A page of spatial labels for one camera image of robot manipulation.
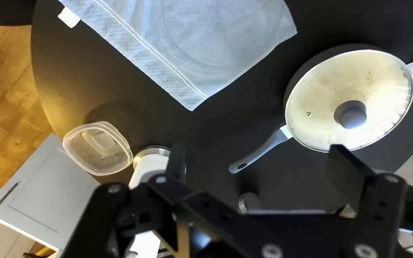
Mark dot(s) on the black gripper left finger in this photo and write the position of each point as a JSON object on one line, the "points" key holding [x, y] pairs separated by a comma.
{"points": [[178, 210]]}

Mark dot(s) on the grey pan with cream interior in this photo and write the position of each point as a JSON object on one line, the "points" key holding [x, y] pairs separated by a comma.
{"points": [[264, 151]]}

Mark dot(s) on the white box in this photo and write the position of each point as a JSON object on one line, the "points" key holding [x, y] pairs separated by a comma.
{"points": [[43, 196]]}

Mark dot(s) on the glass lid with grey knob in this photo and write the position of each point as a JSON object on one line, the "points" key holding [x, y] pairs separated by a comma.
{"points": [[355, 91]]}

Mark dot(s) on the clear plastic food container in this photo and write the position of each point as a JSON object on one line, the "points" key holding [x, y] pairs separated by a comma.
{"points": [[98, 148]]}

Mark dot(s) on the light blue towel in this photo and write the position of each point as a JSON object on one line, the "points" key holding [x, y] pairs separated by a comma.
{"points": [[193, 44]]}

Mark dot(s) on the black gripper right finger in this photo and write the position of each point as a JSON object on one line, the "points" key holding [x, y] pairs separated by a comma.
{"points": [[379, 206]]}

